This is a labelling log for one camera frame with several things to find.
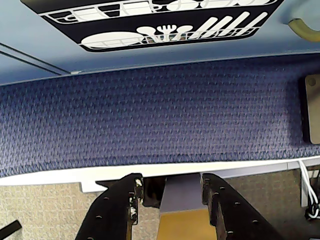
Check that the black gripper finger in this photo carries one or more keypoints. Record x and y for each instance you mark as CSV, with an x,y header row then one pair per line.
x,y
232,217
112,215

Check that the blue toy kitchen cabinet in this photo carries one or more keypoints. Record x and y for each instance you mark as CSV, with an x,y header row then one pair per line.
x,y
37,42

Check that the yellow wooden box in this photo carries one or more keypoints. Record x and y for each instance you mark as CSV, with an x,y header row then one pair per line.
x,y
186,226

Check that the grey blue block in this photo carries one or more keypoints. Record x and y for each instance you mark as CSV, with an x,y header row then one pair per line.
x,y
182,192

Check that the black bar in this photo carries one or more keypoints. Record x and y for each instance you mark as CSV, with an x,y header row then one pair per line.
x,y
10,228

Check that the blue woven mat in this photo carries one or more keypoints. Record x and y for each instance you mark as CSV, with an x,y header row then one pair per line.
x,y
155,117

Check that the beige wooden cutting board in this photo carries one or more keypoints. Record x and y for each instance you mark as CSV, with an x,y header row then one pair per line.
x,y
313,110

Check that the black dish rack print panel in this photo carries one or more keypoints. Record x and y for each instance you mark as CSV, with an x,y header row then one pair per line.
x,y
120,22

